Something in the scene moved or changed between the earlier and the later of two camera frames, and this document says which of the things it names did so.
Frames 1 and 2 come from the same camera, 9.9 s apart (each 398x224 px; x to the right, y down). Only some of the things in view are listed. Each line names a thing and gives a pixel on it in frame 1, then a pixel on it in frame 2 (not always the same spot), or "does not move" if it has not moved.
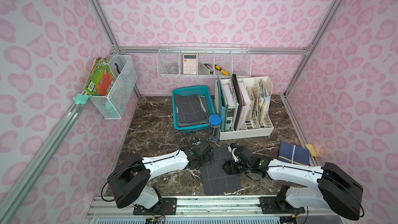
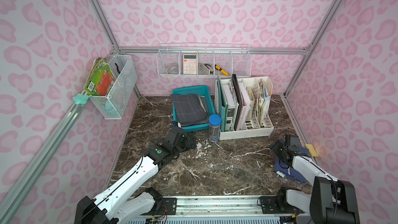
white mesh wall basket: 113,106 does not move
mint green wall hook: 81,99 does not move
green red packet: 101,79 does not move
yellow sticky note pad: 312,150 does not move
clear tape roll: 172,70 does not move
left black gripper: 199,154 to 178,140
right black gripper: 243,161 to 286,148
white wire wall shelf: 203,60 does not move
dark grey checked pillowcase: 214,179 to 190,109
